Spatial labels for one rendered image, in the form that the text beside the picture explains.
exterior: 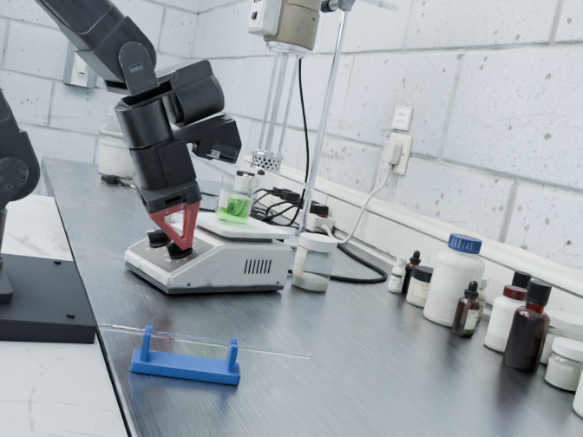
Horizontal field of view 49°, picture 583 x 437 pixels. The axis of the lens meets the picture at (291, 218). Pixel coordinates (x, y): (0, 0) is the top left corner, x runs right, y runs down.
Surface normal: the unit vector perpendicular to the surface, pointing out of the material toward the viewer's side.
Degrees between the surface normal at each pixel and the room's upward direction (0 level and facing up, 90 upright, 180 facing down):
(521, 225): 90
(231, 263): 90
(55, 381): 0
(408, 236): 90
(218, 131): 98
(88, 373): 0
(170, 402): 0
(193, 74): 90
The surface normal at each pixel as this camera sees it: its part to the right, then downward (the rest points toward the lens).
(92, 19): 0.37, 0.11
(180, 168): 0.40, 0.35
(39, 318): 0.21, -0.97
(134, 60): 0.56, 0.22
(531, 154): -0.90, -0.11
